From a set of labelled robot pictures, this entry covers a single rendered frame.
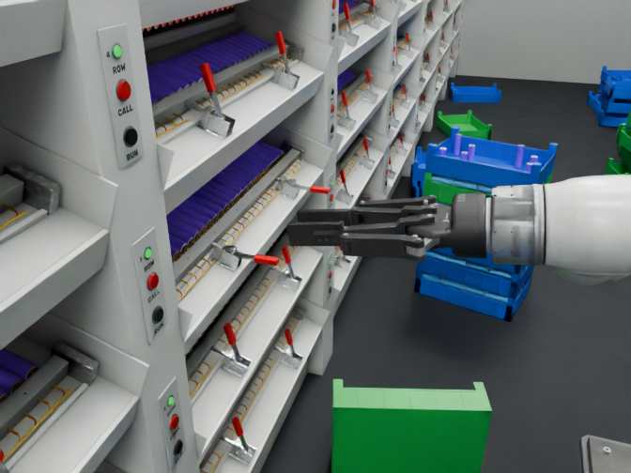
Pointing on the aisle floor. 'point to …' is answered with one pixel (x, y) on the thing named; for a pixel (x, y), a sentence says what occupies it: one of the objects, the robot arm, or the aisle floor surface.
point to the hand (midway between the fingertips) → (319, 227)
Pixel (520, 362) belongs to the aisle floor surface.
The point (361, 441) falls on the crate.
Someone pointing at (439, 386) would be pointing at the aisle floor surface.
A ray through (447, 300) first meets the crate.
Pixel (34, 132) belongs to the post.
